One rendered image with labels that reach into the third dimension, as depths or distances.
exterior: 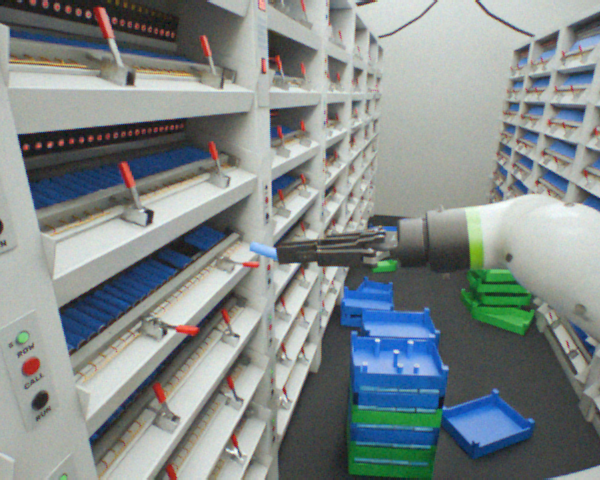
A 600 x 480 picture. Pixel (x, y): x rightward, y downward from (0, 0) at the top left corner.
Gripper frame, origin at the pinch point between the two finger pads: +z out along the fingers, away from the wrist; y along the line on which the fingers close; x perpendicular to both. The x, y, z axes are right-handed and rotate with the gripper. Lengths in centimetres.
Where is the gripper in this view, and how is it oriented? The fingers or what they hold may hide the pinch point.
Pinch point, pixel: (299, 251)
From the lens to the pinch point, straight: 67.0
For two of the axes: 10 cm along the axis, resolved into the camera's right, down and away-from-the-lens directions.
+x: -1.8, -9.4, -2.9
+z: -9.4, 0.8, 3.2
